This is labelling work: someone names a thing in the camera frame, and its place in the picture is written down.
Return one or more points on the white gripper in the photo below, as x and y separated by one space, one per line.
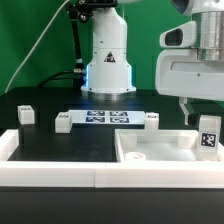
179 73

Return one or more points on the white square tabletop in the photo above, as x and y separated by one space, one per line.
139 145

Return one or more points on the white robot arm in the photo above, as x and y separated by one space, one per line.
109 74

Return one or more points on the white U-shaped obstacle fence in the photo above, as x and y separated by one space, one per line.
158 174

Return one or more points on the blue marker sheet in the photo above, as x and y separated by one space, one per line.
107 117

